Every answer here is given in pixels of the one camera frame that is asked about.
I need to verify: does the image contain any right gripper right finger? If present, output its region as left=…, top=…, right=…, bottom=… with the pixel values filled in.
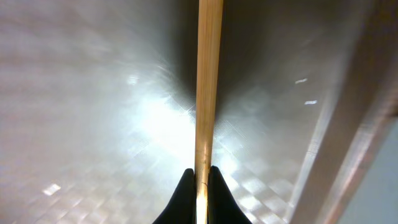
left=208, top=166, right=251, bottom=224

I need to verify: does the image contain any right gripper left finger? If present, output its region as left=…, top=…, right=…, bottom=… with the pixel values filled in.
left=153, top=169, right=197, bottom=224

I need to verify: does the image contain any wooden chopstick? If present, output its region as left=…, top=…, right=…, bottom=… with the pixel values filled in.
left=195, top=0, right=223, bottom=224

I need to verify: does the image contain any grey dishwasher rack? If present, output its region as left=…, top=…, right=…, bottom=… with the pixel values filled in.
left=338, top=121, right=397, bottom=224

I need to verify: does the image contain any brown serving tray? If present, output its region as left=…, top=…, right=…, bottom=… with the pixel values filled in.
left=1, top=0, right=397, bottom=223

